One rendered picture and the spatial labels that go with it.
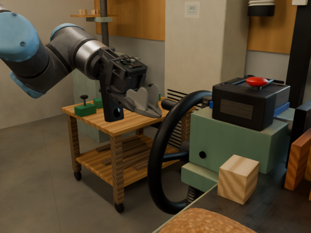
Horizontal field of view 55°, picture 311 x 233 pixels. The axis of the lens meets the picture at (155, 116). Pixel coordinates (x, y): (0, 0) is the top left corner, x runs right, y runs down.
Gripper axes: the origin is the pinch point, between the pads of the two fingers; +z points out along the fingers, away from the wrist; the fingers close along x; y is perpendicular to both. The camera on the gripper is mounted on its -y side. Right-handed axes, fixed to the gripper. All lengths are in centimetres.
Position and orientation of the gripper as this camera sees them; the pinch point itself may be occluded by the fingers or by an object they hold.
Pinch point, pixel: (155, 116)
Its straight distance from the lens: 63.9
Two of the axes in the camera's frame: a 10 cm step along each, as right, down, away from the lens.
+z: 6.9, 5.4, -4.8
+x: 6.8, -2.5, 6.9
